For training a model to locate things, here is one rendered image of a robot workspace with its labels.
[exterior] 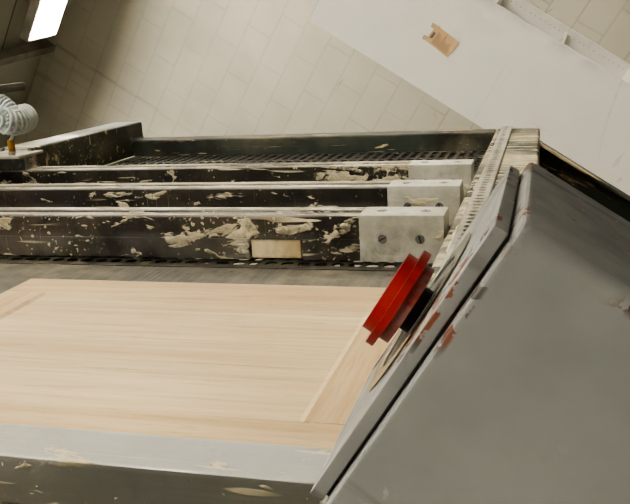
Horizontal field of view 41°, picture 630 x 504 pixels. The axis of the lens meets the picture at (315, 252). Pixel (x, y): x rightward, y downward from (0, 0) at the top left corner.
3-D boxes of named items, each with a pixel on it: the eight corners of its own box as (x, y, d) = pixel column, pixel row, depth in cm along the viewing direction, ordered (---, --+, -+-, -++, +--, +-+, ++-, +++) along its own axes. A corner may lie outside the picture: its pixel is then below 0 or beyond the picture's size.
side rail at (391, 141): (494, 171, 232) (494, 131, 229) (136, 175, 261) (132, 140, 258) (496, 166, 239) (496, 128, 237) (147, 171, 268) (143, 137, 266)
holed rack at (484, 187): (449, 322, 82) (449, 316, 81) (418, 321, 82) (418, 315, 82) (512, 128, 235) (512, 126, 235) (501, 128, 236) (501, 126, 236)
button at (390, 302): (458, 294, 28) (405, 260, 28) (396, 384, 29) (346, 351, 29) (469, 262, 31) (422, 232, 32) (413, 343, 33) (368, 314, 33)
